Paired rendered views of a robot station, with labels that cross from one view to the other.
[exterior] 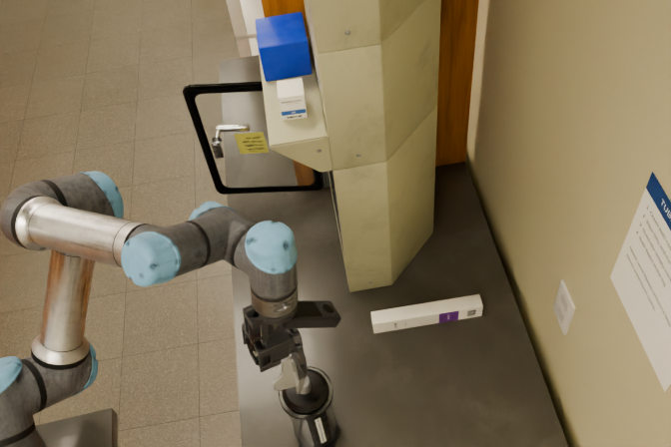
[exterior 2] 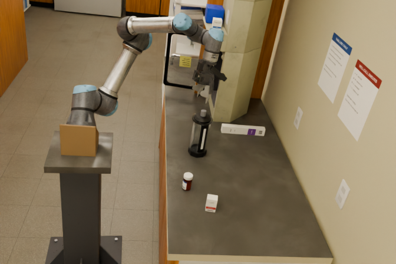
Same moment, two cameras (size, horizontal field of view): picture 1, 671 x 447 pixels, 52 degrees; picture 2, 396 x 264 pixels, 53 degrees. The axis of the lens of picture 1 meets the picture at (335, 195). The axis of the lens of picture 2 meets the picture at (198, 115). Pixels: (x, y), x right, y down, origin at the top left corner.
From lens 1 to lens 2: 1.26 m
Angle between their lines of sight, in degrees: 21
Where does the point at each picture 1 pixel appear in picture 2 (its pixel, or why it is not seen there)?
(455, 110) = (261, 71)
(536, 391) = (283, 157)
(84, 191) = not seen: hidden behind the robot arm
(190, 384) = (111, 196)
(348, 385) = (210, 143)
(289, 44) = (218, 9)
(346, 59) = (242, 4)
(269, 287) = (213, 46)
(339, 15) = not seen: outside the picture
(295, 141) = not seen: hidden behind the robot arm
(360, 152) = (236, 46)
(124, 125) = not seen: hidden behind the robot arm
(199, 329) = (118, 177)
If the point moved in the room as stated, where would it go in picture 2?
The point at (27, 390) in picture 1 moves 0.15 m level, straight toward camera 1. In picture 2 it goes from (97, 96) to (115, 108)
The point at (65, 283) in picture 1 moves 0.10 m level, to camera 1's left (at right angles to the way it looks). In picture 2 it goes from (124, 62) to (105, 59)
